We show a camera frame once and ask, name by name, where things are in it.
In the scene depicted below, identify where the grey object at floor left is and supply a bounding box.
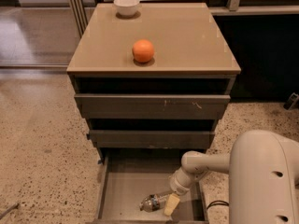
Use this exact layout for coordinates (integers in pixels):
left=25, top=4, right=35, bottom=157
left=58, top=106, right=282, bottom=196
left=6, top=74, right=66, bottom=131
left=0, top=203, right=19, bottom=220

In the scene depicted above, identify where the white ceramic bowl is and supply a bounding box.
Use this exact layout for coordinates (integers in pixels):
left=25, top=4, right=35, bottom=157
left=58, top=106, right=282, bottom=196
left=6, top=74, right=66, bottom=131
left=113, top=0, right=140, bottom=17

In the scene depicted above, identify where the grey top drawer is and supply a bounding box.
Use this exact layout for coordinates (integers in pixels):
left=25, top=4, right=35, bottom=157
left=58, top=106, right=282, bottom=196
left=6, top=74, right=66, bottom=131
left=75, top=94, right=230, bottom=119

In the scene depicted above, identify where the grey drawer cabinet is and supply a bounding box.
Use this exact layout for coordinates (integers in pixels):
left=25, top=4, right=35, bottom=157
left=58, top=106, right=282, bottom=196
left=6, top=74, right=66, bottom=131
left=67, top=3, right=240, bottom=157

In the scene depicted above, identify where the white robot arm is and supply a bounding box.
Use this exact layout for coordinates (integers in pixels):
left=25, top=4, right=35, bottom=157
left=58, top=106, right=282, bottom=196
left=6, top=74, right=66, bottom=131
left=169, top=130, right=299, bottom=224

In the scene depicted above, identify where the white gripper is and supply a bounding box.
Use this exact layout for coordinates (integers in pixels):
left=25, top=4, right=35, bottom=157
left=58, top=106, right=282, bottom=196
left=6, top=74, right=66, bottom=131
left=164, top=168, right=194, bottom=217

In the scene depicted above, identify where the grey open bottom drawer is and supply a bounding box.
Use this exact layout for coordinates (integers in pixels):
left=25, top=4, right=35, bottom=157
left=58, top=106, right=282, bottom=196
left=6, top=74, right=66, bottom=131
left=88, top=152, right=209, bottom=224

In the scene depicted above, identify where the grey middle drawer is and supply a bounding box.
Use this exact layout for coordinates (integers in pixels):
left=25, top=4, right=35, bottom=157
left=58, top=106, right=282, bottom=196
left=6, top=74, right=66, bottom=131
left=88, top=130, right=215, bottom=149

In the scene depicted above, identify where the small dark floor device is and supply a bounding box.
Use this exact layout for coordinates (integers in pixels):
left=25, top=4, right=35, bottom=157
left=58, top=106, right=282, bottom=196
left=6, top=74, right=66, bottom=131
left=283, top=92, right=299, bottom=110

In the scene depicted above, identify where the orange fruit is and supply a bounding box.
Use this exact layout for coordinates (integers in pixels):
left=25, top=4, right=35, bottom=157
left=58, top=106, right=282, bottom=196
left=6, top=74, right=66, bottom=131
left=132, top=39, right=154, bottom=63

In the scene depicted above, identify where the clear plastic water bottle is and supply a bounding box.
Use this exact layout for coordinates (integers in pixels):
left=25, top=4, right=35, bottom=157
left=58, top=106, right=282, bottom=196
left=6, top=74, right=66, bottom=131
left=139, top=191, right=172, bottom=213

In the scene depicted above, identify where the black floor cable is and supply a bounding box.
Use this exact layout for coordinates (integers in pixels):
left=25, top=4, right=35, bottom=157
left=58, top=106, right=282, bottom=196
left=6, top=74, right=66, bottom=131
left=206, top=200, right=230, bottom=211

